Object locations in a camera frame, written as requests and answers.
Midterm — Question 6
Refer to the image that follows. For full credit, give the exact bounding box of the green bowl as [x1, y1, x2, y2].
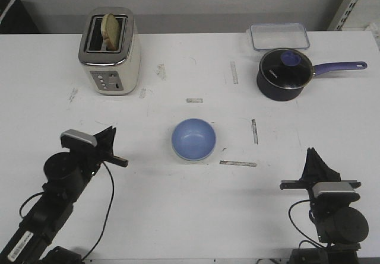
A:
[174, 151, 213, 163]

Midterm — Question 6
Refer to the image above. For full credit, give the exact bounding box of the blue bowl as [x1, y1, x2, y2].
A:
[171, 118, 216, 159]

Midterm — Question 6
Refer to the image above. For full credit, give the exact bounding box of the clear plastic container blue rim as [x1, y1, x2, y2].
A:
[247, 23, 310, 52]

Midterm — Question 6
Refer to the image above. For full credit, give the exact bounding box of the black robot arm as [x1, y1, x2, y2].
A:
[280, 148, 369, 263]
[1, 126, 128, 263]

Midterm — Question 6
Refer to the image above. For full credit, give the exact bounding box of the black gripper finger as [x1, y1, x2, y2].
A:
[301, 148, 313, 182]
[311, 148, 341, 182]
[103, 127, 116, 156]
[94, 126, 113, 152]

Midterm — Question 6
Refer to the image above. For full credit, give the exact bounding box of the glass pot lid blue knob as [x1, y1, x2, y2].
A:
[259, 48, 313, 90]

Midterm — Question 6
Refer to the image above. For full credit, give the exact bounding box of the cream and chrome toaster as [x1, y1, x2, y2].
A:
[78, 7, 141, 96]

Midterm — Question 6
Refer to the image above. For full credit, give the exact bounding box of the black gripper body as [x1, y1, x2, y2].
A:
[85, 147, 128, 172]
[280, 180, 361, 204]

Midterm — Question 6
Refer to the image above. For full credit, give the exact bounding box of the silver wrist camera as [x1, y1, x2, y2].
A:
[60, 129, 97, 151]
[312, 182, 360, 203]

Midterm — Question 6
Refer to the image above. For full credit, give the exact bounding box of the white slotted shelf upright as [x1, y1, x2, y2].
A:
[327, 0, 358, 31]

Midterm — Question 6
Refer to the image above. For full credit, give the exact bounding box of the dark blue saucepan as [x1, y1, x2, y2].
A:
[256, 61, 368, 101]

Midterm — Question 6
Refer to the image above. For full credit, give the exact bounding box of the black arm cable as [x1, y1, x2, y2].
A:
[80, 162, 115, 261]
[288, 199, 324, 250]

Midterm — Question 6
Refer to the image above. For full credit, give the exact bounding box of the toasted bread slice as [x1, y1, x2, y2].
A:
[100, 13, 121, 51]

